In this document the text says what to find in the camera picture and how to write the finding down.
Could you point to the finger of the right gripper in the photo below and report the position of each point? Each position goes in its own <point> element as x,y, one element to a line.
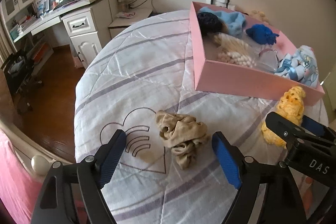
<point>291,133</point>
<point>317,129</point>

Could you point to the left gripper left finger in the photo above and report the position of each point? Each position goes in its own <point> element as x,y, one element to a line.
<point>56,204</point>

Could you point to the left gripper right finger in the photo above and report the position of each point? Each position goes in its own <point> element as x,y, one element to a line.
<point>282,202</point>

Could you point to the yellow crocheted toy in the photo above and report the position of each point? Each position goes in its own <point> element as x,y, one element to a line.
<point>291,107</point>

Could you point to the cartoon print baby cloth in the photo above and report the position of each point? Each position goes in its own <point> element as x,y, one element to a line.
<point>300,67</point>

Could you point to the clear bag with hairband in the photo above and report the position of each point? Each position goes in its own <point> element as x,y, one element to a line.
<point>267,60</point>

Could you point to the pink shallow box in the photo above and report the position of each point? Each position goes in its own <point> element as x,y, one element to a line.
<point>215,76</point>

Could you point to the bag of cotton swabs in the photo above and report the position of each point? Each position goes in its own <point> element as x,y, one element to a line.
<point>234,51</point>

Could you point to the royal blue knitted item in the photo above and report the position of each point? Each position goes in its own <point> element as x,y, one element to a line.
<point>262,34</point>

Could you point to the beige stocking bundle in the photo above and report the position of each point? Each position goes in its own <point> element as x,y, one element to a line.
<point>183,135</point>

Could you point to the light blue fleece hat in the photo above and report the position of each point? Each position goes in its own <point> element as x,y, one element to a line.
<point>235,21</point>

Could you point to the dark navy scrunchie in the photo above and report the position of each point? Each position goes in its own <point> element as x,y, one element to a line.
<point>209,23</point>

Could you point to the pink bedding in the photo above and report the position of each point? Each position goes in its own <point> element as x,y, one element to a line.
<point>19,191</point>

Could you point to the black office chair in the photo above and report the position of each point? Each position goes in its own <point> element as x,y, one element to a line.
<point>18,70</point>

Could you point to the white tote bag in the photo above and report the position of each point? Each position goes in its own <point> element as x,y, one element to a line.
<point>221,3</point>

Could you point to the stack of books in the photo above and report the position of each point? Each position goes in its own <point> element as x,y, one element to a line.
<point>19,29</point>

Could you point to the white desk with drawers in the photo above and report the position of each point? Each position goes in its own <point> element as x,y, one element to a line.
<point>86,23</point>

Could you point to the black keyboard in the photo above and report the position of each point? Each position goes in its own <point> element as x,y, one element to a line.
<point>60,3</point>

